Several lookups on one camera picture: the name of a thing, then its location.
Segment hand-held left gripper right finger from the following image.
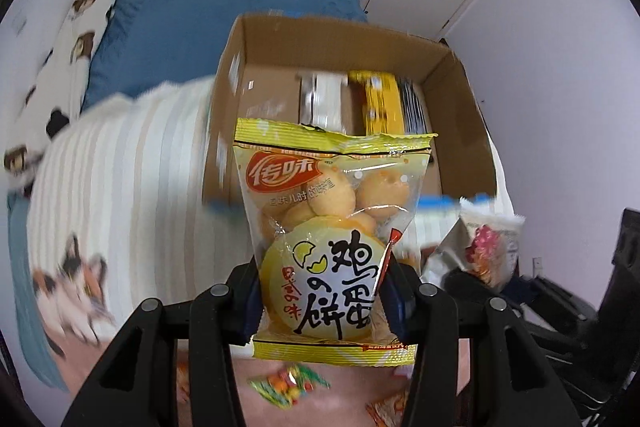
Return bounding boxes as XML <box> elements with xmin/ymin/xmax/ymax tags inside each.
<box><xmin>382</xmin><ymin>257</ymin><xmax>583</xmax><ymax>427</ymax></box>

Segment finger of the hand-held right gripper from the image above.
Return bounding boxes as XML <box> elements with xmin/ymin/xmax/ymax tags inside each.
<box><xmin>442</xmin><ymin>266</ymin><xmax>531</xmax><ymax>308</ymax></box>

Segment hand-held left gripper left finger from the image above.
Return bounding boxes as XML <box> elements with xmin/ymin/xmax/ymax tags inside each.
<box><xmin>60</xmin><ymin>257</ymin><xmax>266</xmax><ymax>427</ymax></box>

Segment white snack packet red print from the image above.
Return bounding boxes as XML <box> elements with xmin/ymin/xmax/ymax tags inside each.
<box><xmin>424</xmin><ymin>199</ymin><xmax>527</xmax><ymax>294</ymax></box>

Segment yellow egg cake snack packet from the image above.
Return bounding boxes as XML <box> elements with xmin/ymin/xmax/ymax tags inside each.
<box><xmin>234</xmin><ymin>117</ymin><xmax>438</xmax><ymax>365</ymax></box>

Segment cardboard box with blue-green print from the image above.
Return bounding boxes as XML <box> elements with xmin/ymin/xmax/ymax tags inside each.
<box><xmin>202</xmin><ymin>13</ymin><xmax>511</xmax><ymax>214</ymax></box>

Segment colourful candy packet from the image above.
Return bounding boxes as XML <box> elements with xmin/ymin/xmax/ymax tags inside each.
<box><xmin>248</xmin><ymin>364</ymin><xmax>332</xmax><ymax>409</ymax></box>

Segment orange snack packet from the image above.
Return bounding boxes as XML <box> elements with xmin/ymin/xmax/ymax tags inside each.
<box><xmin>175</xmin><ymin>349</ymin><xmax>194</xmax><ymax>409</ymax></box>
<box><xmin>366</xmin><ymin>389</ymin><xmax>413</xmax><ymax>427</ymax></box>

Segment black chair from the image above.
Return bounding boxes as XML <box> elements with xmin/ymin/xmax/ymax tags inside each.
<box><xmin>520</xmin><ymin>207</ymin><xmax>640</xmax><ymax>420</ymax></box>

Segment dark snack packets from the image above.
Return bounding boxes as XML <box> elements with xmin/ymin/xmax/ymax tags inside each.
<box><xmin>397</xmin><ymin>77</ymin><xmax>432</xmax><ymax>135</ymax></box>

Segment striped cat-print blanket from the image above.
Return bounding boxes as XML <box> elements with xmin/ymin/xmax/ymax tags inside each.
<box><xmin>7</xmin><ymin>77</ymin><xmax>516</xmax><ymax>427</ymax></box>

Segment yellow snack packets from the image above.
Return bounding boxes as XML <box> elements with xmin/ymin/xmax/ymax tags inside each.
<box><xmin>348</xmin><ymin>71</ymin><xmax>402</xmax><ymax>135</ymax></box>

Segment white snack packets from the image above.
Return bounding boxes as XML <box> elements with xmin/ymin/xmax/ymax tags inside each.
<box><xmin>297</xmin><ymin>72</ymin><xmax>351</xmax><ymax>132</ymax></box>

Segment blue pillow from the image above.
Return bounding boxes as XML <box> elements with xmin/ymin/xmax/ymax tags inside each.
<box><xmin>82</xmin><ymin>0</ymin><xmax>369</xmax><ymax>108</ymax></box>

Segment cat print body pillow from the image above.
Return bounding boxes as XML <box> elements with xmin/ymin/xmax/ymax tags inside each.
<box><xmin>2</xmin><ymin>0</ymin><xmax>119</xmax><ymax>198</ymax></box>

